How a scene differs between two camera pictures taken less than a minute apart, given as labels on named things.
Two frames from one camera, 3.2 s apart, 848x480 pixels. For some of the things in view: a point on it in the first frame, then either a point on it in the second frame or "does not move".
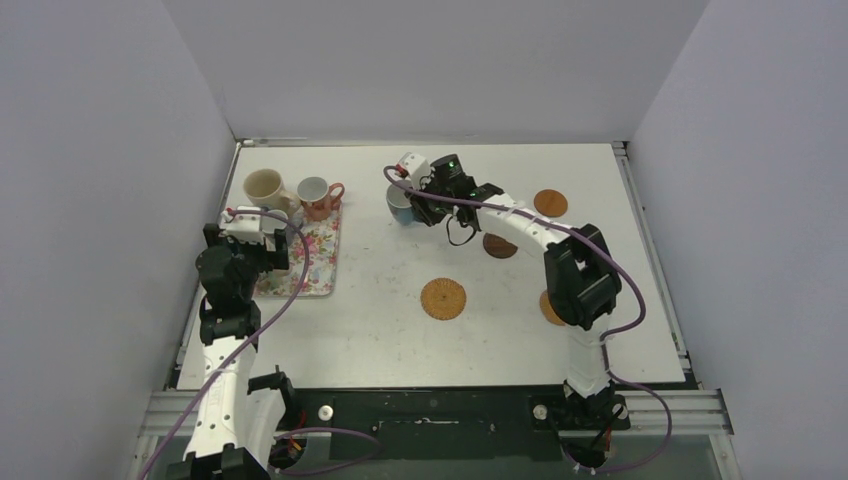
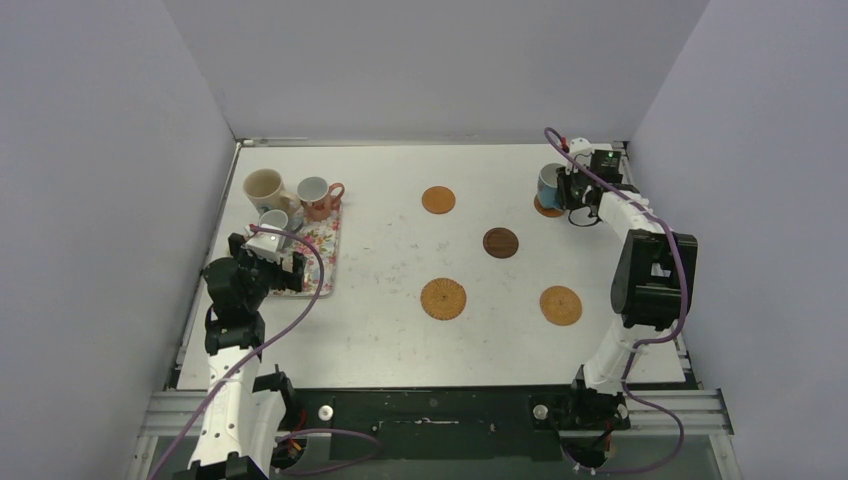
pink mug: [319, 198] does not move
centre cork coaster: [443, 298] does not move
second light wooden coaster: [551, 202] does not move
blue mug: [399, 203] -> [547, 187]
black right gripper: [424, 208] -> [566, 188]
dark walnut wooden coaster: [498, 246] does not move
